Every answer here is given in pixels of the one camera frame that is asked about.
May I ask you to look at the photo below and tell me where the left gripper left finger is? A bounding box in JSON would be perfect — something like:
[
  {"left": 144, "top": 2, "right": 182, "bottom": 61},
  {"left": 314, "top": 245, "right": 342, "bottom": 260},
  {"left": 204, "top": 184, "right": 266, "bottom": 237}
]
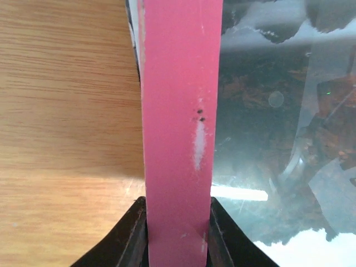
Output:
[{"left": 72, "top": 196, "right": 147, "bottom": 267}]

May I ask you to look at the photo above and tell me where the pink picture frame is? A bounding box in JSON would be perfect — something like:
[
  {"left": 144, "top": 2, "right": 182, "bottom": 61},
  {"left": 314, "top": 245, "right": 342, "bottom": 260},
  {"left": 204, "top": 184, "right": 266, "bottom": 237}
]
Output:
[{"left": 127, "top": 1, "right": 224, "bottom": 266}]

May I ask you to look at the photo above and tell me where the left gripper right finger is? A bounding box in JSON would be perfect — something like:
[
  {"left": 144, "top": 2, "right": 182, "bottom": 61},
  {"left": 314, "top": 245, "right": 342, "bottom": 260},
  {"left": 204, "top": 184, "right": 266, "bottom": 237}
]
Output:
[{"left": 206, "top": 197, "right": 278, "bottom": 267}]

